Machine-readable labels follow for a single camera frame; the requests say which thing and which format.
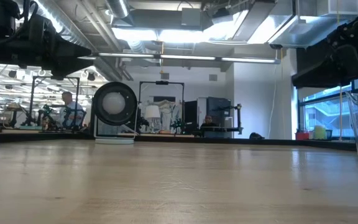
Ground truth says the yellow green container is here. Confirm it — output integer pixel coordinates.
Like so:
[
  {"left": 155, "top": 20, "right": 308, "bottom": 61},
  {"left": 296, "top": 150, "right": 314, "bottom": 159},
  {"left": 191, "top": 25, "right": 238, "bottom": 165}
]
[{"left": 313, "top": 124, "right": 328, "bottom": 141}]

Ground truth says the dark cabinet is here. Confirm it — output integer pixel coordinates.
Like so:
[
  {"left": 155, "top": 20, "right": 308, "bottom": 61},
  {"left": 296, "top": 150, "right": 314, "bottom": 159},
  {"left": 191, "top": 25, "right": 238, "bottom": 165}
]
[{"left": 206, "top": 96, "right": 232, "bottom": 138}]

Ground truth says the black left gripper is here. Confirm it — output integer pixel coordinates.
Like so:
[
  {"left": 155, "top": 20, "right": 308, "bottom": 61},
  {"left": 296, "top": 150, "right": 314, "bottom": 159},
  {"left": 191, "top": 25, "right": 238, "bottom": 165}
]
[{"left": 0, "top": 15, "right": 93, "bottom": 80}]

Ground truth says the black gantry frame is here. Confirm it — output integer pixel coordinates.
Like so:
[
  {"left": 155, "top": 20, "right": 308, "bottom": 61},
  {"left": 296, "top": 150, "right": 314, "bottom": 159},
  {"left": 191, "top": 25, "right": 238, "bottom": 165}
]
[
  {"left": 30, "top": 75, "right": 81, "bottom": 132},
  {"left": 138, "top": 80, "right": 186, "bottom": 135}
]

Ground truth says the long ceiling light bar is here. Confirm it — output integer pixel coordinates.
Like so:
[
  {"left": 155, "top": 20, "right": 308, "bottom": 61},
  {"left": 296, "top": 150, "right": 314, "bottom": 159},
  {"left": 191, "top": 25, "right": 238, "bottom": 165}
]
[{"left": 97, "top": 52, "right": 282, "bottom": 65}]

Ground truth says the person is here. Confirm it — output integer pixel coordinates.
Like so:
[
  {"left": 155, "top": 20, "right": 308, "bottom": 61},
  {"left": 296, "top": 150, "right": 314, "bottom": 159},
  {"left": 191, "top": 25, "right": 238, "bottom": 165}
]
[
  {"left": 200, "top": 114, "right": 219, "bottom": 138},
  {"left": 58, "top": 91, "right": 86, "bottom": 131}
]

